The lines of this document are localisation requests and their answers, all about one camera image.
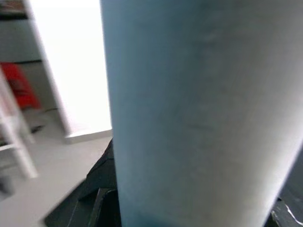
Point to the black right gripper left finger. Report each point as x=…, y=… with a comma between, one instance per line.
x=101, y=189

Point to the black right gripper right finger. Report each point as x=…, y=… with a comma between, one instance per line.
x=284, y=217

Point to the white plastic table leg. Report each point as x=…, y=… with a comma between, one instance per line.
x=189, y=106

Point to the white chair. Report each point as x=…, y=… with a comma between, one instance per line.
x=23, y=153

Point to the red plastic stool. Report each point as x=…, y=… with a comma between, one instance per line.
x=19, y=87

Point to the white base cabinet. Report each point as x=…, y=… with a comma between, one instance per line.
x=19, y=40

